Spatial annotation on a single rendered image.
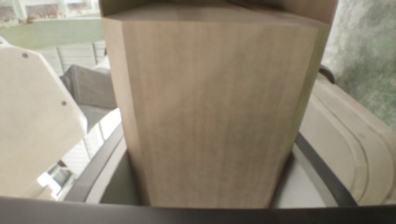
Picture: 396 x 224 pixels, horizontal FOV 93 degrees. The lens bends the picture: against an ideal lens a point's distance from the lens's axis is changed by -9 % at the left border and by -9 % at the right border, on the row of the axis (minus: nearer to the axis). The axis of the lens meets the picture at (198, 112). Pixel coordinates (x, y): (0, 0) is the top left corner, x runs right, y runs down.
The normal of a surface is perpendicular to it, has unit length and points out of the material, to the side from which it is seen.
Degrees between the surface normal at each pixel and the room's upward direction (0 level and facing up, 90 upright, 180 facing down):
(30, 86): 145
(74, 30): 90
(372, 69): 0
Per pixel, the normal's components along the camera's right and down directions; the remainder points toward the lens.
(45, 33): -0.01, 0.49
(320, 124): -1.00, -0.02
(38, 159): 0.96, 0.29
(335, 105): 0.02, -0.85
